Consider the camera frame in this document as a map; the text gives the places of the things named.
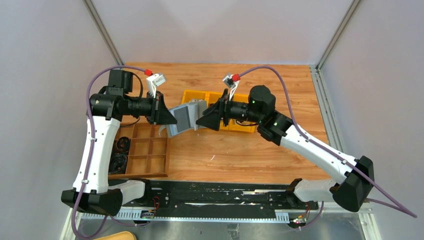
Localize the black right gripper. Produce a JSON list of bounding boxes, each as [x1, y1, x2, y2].
[[196, 88, 263, 131]]

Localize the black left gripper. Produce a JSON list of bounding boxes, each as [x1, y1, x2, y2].
[[124, 90, 178, 125]]

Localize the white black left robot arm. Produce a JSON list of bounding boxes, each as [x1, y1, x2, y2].
[[61, 65, 177, 217]]

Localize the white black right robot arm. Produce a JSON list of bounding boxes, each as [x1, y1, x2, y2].
[[196, 85, 375, 212]]

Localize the yellow bin with black cards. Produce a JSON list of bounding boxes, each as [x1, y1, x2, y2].
[[206, 91, 230, 131]]

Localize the yellow bin with silver cards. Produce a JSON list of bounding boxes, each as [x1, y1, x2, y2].
[[181, 89, 208, 104]]

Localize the wooden compartment tray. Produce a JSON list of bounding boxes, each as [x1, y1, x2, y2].
[[108, 122, 171, 180]]

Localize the dark rolled belts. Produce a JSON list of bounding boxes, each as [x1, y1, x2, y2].
[[108, 136, 131, 175]]

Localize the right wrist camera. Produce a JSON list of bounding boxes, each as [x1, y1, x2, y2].
[[222, 74, 240, 100]]

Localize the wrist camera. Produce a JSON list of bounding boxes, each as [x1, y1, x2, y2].
[[222, 74, 240, 100], [145, 73, 166, 98]]

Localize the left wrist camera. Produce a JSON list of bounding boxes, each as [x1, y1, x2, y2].
[[145, 73, 166, 98]]

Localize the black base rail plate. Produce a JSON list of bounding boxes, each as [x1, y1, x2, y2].
[[124, 180, 319, 221]]

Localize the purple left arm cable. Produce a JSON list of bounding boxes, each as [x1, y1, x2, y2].
[[70, 65, 153, 239]]

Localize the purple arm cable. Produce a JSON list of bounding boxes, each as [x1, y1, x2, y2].
[[70, 65, 153, 239], [231, 65, 418, 229]]

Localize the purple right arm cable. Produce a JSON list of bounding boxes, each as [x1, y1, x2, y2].
[[231, 65, 418, 229]]

